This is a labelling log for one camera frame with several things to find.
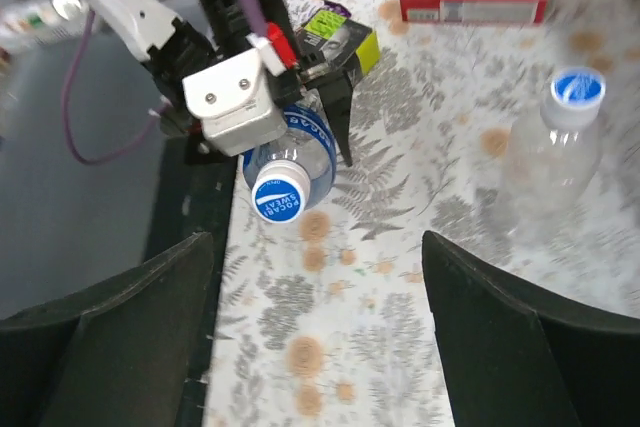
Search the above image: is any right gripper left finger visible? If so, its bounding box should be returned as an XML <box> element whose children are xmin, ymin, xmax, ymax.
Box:
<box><xmin>1</xmin><ymin>233</ymin><xmax>214</xmax><ymax>426</ymax></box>

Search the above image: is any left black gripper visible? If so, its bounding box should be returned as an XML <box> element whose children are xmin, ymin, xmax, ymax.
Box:
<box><xmin>149</xmin><ymin>0</ymin><xmax>353</xmax><ymax>167</ymax></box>

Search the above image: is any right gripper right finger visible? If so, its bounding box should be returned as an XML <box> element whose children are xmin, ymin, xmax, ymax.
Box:
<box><xmin>422</xmin><ymin>231</ymin><xmax>639</xmax><ymax>426</ymax></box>

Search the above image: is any blue label water bottle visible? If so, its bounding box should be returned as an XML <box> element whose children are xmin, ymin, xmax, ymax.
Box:
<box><xmin>242</xmin><ymin>91</ymin><xmax>337</xmax><ymax>224</ymax></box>

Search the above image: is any blue white bottle cap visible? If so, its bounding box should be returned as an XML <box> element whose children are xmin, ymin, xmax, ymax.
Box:
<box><xmin>251</xmin><ymin>160</ymin><xmax>311</xmax><ymax>224</ymax></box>
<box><xmin>540</xmin><ymin>67</ymin><xmax>606</xmax><ymax>131</ymax></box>

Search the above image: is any clear plastic bottle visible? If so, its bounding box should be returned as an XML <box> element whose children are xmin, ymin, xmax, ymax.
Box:
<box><xmin>494</xmin><ymin>81</ymin><xmax>602</xmax><ymax>235</ymax></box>

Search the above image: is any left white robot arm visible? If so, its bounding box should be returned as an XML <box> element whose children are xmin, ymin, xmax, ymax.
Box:
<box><xmin>85</xmin><ymin>0</ymin><xmax>353</xmax><ymax>165</ymax></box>

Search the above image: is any black green product box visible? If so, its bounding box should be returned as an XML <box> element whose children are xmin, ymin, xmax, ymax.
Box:
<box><xmin>296</xmin><ymin>9</ymin><xmax>381</xmax><ymax>86</ymax></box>

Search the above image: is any floral patterned table mat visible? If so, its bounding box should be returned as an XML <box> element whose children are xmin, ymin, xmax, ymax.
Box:
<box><xmin>204</xmin><ymin>0</ymin><xmax>639</xmax><ymax>426</ymax></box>

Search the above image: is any red rectangular box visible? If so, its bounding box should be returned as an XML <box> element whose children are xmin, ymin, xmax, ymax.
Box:
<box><xmin>399</xmin><ymin>0</ymin><xmax>550</xmax><ymax>26</ymax></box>

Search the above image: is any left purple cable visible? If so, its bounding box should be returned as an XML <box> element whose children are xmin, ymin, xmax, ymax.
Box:
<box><xmin>60</xmin><ymin>0</ymin><xmax>274</xmax><ymax>166</ymax></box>

